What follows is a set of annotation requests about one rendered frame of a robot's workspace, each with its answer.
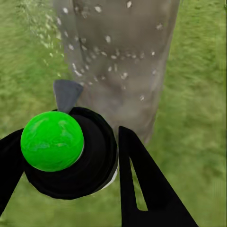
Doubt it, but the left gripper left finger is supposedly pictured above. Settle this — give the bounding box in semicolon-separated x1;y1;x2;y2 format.
0;129;24;216

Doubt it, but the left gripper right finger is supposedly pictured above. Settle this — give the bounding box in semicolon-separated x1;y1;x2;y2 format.
118;126;199;227

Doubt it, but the pesticide atomizer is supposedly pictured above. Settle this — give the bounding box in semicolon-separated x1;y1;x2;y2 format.
20;79;119;200

